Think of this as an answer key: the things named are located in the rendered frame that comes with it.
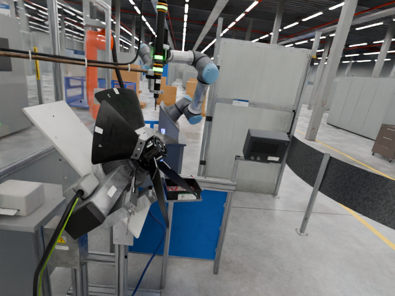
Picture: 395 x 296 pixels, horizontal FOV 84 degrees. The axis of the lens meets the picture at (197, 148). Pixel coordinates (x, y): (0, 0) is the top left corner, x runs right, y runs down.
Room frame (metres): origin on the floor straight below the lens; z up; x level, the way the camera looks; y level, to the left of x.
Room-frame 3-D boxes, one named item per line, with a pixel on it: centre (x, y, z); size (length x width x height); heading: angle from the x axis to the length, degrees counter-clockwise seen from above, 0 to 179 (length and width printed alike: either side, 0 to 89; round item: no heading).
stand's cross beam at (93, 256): (0.93, 0.44, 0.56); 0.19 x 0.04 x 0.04; 92
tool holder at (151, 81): (1.06, 0.24, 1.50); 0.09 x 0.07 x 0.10; 127
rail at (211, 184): (1.43, 0.14, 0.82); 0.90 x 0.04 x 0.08; 92
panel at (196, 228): (1.43, 0.14, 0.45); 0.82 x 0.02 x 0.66; 92
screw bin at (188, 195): (1.27, 0.07, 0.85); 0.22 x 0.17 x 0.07; 108
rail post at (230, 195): (1.45, -0.29, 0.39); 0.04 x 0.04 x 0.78; 2
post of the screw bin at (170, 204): (1.25, 0.13, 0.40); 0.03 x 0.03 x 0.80; 17
